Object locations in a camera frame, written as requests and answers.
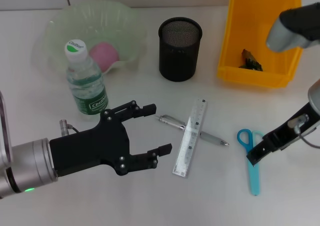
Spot yellow plastic bin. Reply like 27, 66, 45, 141
216, 0, 306, 89

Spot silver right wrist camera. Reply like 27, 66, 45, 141
265, 2, 320, 53

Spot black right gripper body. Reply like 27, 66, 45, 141
261, 100, 320, 152

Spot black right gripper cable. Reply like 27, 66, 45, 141
287, 113, 320, 150

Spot clear plastic ruler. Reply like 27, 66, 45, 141
171, 98, 209, 178

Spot blue teal scissors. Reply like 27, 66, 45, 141
236, 128, 268, 196

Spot clear green-label water bottle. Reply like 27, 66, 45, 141
64, 39, 110, 121

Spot pink peach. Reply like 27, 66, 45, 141
89, 42, 120, 73

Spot silver grey ballpoint pen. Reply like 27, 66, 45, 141
155, 114, 230, 147

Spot pale green glass fruit plate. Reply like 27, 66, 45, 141
33, 0, 147, 77

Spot black mesh pen holder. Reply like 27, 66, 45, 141
158, 17, 203, 82

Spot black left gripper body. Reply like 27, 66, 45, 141
49, 107, 133, 178

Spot green plastic wrapper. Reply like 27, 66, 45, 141
237, 48, 264, 72

